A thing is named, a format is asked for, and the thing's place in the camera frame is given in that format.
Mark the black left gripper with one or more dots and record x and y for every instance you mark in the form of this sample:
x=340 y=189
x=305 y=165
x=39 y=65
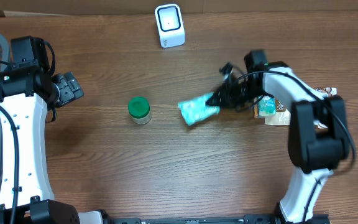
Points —
x=70 y=86

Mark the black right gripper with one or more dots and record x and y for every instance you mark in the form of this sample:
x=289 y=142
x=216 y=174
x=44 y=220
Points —
x=229 y=99

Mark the teal tissue pack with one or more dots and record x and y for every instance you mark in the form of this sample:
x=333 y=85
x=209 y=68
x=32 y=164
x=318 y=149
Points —
x=196 y=110

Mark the beige plastic pouch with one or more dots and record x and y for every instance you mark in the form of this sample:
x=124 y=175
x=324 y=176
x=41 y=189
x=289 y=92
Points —
x=282 y=115

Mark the blue Kleenex tissue pack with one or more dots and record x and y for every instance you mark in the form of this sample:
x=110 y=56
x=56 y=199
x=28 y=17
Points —
x=266 y=107

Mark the green lid jar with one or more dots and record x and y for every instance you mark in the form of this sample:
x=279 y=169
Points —
x=139 y=110

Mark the orange white tissue pack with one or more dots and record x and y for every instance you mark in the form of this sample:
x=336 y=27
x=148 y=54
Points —
x=256 y=108

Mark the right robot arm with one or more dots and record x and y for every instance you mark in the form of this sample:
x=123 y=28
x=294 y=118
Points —
x=318 y=137

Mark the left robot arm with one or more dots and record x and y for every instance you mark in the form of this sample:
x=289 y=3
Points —
x=29 y=89

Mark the white barcode scanner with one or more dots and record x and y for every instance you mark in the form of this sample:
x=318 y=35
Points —
x=170 y=25

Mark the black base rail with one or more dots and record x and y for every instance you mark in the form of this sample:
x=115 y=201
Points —
x=197 y=221

